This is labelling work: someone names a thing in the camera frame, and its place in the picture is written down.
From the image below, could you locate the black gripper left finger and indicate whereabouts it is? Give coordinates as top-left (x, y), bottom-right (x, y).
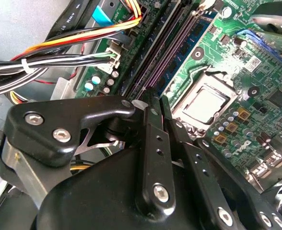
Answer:
top-left (4, 88), bottom-right (177, 217)

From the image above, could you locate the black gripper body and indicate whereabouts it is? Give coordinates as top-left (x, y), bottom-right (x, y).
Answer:
top-left (36, 147), bottom-right (212, 230)

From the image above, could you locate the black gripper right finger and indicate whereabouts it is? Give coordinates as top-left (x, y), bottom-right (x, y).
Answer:
top-left (161, 95), bottom-right (282, 230)

